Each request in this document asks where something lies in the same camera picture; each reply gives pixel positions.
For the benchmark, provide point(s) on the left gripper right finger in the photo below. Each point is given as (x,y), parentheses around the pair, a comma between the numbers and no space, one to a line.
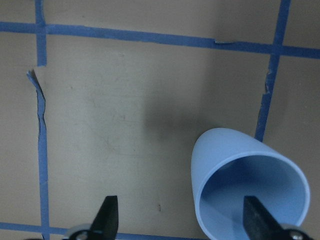
(259,224)

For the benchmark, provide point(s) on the blue plastic cup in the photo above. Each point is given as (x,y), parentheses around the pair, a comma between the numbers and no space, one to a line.
(227,165)

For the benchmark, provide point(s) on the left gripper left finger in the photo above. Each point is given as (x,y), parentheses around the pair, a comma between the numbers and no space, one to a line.
(104,226)

